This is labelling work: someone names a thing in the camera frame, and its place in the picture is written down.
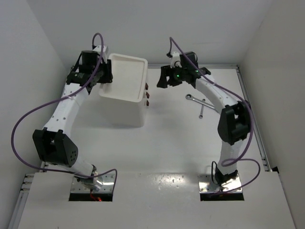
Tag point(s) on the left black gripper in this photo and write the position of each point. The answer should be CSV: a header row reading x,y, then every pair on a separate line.
x,y
108,77

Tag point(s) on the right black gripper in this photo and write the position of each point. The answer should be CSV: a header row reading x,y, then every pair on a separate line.
x,y
167,71

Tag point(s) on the white drawer cabinet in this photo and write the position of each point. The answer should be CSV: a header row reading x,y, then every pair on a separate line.
x,y
124,100

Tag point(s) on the silver ratchet wrench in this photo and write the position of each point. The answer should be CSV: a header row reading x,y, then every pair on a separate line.
x,y
202,102

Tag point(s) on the silver combination wrench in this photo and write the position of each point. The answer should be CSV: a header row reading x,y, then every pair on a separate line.
x,y
201,111

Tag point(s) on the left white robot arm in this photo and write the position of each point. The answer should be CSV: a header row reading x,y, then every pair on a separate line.
x,y
53,142

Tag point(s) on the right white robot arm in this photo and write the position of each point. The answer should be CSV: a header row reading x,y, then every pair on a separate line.
x,y
234,123

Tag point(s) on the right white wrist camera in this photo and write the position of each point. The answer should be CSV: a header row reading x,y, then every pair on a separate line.
x,y
175,59

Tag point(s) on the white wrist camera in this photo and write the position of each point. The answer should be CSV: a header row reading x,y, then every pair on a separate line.
x,y
175,59
103,51

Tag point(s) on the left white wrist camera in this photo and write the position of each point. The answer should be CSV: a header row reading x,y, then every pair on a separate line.
x,y
103,51

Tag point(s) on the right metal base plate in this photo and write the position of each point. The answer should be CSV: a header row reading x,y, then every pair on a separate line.
x,y
207,186

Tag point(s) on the metal base plate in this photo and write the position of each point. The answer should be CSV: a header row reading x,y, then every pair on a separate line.
x,y
207,186
98,185

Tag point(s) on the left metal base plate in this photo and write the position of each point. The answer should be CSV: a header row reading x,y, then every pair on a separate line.
x,y
98,185

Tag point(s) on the aluminium rail left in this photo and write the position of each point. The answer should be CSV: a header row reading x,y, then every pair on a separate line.
x,y
24,194

